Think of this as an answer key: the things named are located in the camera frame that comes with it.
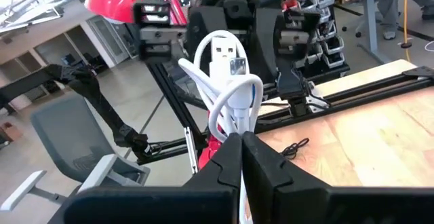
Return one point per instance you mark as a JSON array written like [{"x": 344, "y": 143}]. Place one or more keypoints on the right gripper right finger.
[{"x": 339, "y": 207}]

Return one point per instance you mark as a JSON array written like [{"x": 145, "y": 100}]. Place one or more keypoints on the parts bin rack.
[{"x": 330, "y": 47}]

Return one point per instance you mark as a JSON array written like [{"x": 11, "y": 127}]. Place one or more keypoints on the white cabinet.
[{"x": 51, "y": 44}]

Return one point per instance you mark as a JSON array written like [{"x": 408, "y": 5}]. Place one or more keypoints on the black floor puck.
[{"x": 406, "y": 44}]

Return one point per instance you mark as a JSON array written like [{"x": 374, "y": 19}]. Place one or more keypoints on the red desk lamp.
[{"x": 112, "y": 0}]

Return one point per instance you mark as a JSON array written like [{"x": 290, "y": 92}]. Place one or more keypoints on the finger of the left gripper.
[
  {"x": 271, "y": 40},
  {"x": 203, "y": 20}
]

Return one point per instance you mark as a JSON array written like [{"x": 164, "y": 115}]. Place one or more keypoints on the grey office chair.
[{"x": 74, "y": 132}]

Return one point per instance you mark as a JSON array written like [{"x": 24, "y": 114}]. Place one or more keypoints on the wooden desk with grey leg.
[{"x": 371, "y": 20}]

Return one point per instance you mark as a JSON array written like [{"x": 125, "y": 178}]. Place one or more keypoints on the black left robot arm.
[{"x": 291, "y": 85}]

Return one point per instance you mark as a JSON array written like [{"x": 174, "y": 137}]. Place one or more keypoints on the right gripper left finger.
[{"x": 152, "y": 207}]

